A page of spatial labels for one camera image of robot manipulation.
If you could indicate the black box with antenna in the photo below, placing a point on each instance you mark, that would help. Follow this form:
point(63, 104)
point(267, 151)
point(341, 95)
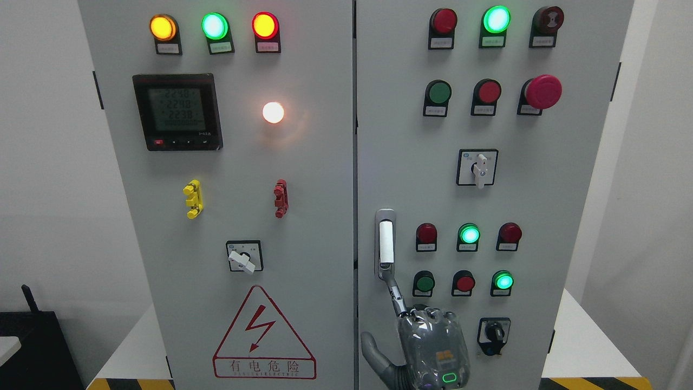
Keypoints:
point(43, 360)

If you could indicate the red emergency stop button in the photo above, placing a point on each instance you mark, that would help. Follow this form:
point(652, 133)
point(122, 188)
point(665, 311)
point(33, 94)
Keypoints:
point(539, 93)

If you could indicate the dark red buzzer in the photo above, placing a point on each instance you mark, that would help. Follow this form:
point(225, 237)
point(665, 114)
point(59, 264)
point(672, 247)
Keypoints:
point(545, 25)

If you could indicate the red push button upper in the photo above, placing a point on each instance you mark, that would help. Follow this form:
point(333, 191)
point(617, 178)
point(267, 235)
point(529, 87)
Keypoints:
point(485, 96)

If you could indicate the red lamp top right door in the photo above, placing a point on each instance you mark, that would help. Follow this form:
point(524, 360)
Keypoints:
point(443, 22)

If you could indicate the black digital power meter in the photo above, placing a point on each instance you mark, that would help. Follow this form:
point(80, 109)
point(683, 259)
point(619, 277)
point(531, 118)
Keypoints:
point(179, 112)

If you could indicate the green lit push button lower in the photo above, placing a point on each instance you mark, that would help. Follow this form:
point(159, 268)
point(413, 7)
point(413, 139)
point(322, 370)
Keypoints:
point(501, 284)

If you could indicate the green push button upper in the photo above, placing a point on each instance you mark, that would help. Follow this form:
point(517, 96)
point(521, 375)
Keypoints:
point(436, 99)

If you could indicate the white platform with hazard stripes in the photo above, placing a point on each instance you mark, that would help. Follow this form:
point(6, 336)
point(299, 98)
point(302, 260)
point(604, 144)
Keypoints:
point(581, 357)

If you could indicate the yellow terminal connector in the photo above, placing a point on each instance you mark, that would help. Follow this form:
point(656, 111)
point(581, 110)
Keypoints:
point(194, 201)

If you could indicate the black key selector switch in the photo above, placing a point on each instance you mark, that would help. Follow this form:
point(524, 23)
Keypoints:
point(493, 334)

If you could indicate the white lit indicator lamp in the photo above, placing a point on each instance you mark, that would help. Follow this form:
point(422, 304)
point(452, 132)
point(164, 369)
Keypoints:
point(273, 112)

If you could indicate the grey cabinet door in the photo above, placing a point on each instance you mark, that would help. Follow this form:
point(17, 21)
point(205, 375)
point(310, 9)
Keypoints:
point(308, 254)
point(408, 163)

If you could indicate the white rotary selector switch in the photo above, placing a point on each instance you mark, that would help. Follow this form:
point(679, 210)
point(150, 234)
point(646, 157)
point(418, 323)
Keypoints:
point(244, 256)
point(476, 167)

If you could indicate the white rotary selector switch upper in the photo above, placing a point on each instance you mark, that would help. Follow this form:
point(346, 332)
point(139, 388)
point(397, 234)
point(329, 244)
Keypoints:
point(476, 167)

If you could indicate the red lamp middle right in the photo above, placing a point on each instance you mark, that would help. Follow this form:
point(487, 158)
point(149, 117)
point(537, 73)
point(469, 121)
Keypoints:
point(509, 236)

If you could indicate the yellow indicator lamp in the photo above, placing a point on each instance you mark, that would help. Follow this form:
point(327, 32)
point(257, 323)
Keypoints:
point(166, 34)

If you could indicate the red electric hazard warning sticker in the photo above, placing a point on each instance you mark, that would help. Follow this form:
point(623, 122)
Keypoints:
point(261, 343)

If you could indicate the green lit lamp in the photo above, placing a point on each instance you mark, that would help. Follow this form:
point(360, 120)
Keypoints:
point(468, 238)
point(493, 27)

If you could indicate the grey right cabinet door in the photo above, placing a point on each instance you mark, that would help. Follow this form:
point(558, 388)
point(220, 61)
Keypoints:
point(408, 163)

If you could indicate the silver swing door handle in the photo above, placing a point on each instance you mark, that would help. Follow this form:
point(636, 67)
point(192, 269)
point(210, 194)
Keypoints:
point(384, 256)

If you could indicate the green lit lamp top right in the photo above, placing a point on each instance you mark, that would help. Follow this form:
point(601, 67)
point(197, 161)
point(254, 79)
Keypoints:
point(493, 27)

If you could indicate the white rotary selector switch left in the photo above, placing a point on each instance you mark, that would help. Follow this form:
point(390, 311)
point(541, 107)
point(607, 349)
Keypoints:
point(244, 256)

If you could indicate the green lit lamp middle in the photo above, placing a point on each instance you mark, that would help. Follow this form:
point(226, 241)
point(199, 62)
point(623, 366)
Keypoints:
point(468, 238)

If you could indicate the red lamp middle left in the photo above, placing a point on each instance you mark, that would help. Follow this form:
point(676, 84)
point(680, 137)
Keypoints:
point(426, 236)

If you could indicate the red lit indicator lamp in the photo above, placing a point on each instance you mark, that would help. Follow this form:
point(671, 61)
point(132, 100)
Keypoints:
point(266, 30)

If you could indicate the green indicator lamp left door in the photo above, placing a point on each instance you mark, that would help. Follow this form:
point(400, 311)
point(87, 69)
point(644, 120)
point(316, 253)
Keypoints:
point(218, 37)

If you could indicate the red terminal connector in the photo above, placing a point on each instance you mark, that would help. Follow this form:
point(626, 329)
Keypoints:
point(281, 198)

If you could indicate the grey left cabinet door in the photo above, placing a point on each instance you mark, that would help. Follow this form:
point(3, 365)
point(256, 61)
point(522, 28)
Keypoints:
point(308, 254)

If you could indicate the red push button lower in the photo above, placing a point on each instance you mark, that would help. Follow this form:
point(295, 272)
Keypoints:
point(463, 284)

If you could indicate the red push button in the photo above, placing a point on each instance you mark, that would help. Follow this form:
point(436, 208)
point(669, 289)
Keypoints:
point(485, 96)
point(463, 284)

